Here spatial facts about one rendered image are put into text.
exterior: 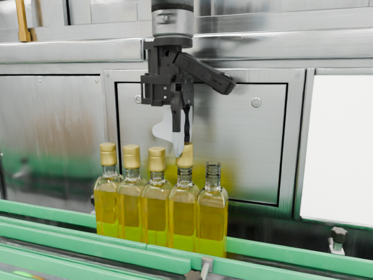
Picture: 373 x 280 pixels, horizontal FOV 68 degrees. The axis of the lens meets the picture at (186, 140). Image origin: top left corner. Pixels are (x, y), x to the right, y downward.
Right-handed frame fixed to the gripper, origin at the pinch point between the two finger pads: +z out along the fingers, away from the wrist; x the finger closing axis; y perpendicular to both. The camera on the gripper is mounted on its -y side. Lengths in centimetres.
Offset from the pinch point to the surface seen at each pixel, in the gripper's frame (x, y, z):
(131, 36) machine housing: -15.1, 18.2, -23.1
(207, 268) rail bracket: 6.1, -6.3, 20.9
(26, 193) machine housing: -16, 60, 24
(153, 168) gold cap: 1.7, 5.9, 4.1
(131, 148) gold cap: 1.3, 10.9, 0.5
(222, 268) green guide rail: 3.9, -8.6, 21.8
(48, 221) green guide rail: -3.7, 39.2, 23.9
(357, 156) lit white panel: -12.7, -33.1, 2.4
